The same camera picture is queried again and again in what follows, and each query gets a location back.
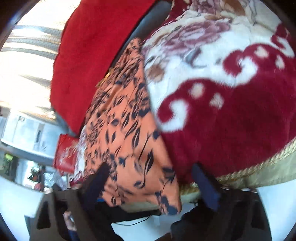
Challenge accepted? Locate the orange floral blouse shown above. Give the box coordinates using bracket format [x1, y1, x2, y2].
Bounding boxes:
[84, 39, 182, 215]

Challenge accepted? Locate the person's right hand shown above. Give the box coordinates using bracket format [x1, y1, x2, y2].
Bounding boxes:
[63, 211, 77, 232]

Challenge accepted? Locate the red gift box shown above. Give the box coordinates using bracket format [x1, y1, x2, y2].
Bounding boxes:
[53, 134, 79, 174]

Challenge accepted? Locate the maroon floral plush blanket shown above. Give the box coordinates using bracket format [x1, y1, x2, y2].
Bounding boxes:
[142, 1, 295, 188]

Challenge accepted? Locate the red blanket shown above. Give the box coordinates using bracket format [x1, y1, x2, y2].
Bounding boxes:
[49, 0, 163, 136]

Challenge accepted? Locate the black leather sofa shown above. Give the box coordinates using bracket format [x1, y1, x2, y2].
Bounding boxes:
[55, 0, 173, 137]

